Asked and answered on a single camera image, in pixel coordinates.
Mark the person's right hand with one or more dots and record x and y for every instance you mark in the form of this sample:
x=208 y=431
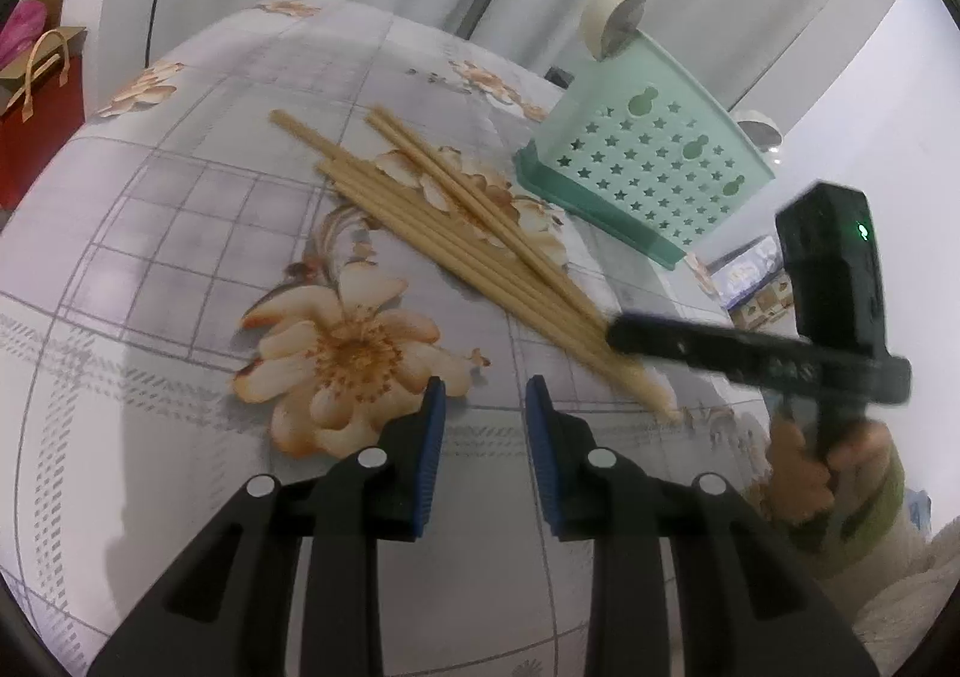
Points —
x=799 y=474

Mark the floral tablecloth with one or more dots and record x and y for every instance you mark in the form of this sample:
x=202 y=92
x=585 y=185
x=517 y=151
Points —
x=187 y=257

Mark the white rice paddle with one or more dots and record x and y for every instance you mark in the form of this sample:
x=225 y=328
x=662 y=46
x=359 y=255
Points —
x=600 y=9
x=746 y=118

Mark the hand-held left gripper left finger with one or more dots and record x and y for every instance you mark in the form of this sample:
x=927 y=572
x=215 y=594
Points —
x=429 y=452

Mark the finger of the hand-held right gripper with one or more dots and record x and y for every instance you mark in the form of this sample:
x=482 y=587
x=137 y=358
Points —
x=697 y=347

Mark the green star-perforated utensil holder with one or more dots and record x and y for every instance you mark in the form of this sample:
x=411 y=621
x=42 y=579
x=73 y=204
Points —
x=652 y=152

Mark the brown patterned box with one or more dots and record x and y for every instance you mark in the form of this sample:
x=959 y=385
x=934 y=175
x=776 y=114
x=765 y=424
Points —
x=765 y=306

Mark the framed picture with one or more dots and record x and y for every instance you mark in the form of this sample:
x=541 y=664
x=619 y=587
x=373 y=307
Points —
x=746 y=268

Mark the bundle of wooden chopsticks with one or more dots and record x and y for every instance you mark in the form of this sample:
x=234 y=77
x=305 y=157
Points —
x=450 y=242

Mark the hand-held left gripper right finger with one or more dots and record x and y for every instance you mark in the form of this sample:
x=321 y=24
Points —
x=540 y=452

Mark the red gift bag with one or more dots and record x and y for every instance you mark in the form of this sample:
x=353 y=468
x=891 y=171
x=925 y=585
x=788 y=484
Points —
x=34 y=137

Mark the pink plush bundle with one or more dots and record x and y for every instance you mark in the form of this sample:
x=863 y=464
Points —
x=19 y=32

